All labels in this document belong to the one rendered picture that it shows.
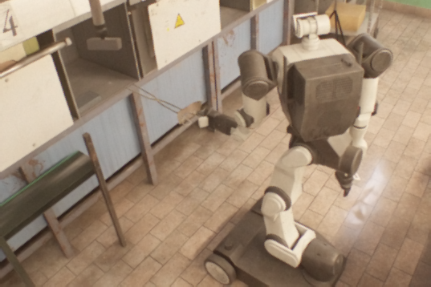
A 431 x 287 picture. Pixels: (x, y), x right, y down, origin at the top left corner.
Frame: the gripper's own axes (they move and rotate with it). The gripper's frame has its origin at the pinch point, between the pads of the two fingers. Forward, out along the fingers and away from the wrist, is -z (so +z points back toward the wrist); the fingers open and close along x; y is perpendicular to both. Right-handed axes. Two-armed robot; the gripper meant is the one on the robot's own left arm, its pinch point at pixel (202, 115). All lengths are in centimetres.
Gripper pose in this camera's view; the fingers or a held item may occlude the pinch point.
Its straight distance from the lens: 197.1
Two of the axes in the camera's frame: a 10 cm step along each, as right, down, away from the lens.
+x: -0.7, -7.9, -6.0
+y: -6.2, 5.1, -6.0
